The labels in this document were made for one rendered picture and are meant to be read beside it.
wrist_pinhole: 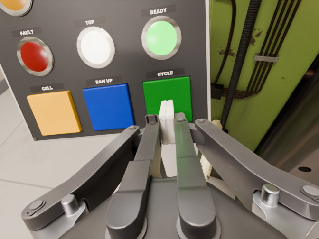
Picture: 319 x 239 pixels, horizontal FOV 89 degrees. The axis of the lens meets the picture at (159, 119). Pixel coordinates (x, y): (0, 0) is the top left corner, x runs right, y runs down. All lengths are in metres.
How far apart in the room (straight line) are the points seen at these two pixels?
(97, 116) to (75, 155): 1.36
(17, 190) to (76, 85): 1.56
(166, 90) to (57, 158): 1.55
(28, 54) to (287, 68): 0.57
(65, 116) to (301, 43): 0.53
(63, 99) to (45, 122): 0.06
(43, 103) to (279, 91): 0.60
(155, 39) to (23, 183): 1.69
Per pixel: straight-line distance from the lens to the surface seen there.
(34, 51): 0.33
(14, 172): 1.94
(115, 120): 0.29
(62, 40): 0.31
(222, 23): 0.51
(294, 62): 0.56
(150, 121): 0.15
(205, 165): 0.61
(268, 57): 0.52
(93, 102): 0.29
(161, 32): 0.26
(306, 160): 0.51
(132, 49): 0.27
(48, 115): 0.34
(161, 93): 0.26
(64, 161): 1.67
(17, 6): 0.34
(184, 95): 0.26
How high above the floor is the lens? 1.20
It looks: 50 degrees down
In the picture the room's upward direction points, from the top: 12 degrees counter-clockwise
